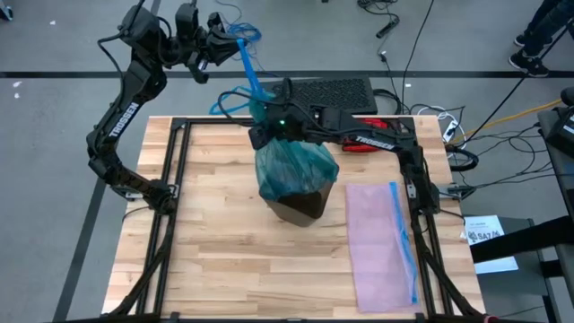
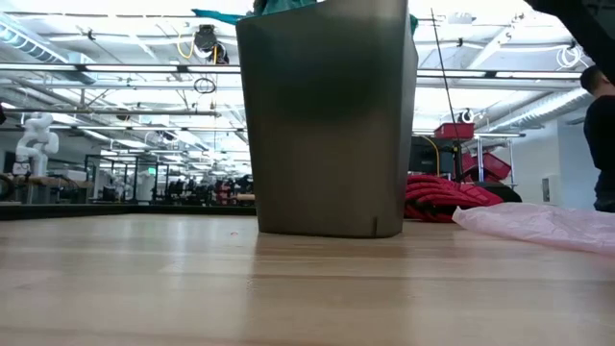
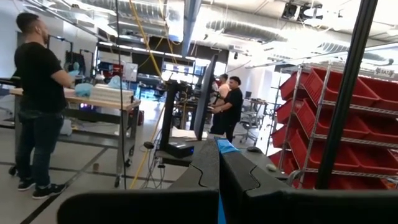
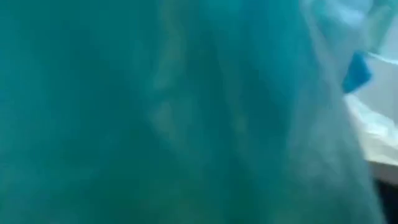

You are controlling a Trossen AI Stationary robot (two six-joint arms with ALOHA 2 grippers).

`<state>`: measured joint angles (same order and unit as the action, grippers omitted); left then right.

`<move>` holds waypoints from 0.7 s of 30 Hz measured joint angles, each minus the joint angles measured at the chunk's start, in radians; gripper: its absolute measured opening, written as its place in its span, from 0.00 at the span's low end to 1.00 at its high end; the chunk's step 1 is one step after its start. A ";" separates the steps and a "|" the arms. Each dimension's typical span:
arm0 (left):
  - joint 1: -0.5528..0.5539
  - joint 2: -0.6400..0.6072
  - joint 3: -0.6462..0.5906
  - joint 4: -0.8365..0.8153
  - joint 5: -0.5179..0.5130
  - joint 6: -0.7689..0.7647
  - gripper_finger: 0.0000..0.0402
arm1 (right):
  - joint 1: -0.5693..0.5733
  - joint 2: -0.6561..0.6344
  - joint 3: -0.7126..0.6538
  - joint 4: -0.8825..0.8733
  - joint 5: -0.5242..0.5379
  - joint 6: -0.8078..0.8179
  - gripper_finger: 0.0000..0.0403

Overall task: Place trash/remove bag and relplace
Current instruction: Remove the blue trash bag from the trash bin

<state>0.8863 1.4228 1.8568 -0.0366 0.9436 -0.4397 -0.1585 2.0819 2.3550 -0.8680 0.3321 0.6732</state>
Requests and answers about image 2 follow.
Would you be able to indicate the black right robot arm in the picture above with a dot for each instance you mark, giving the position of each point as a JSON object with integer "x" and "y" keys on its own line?
{"x": 581, "y": 24}

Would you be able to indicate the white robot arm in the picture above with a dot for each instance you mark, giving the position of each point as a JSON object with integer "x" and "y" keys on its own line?
{"x": 36, "y": 144}

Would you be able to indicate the teal trash bag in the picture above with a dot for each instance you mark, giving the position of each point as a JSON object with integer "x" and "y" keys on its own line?
{"x": 283, "y": 6}

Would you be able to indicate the metal rack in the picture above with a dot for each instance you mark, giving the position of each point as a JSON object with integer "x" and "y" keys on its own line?
{"x": 480, "y": 158}

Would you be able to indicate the person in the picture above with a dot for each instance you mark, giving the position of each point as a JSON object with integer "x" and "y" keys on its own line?
{"x": 603, "y": 134}

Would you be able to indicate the wooden workbench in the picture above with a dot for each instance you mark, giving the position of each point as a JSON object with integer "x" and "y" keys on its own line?
{"x": 48, "y": 181}

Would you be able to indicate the black trash bin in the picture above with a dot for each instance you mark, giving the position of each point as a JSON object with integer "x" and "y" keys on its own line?
{"x": 327, "y": 144}

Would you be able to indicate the red storage bin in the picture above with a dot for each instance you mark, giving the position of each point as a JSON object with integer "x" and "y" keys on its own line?
{"x": 454, "y": 130}
{"x": 495, "y": 165}

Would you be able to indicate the black monitor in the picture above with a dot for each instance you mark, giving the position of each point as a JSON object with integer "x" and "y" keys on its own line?
{"x": 427, "y": 156}

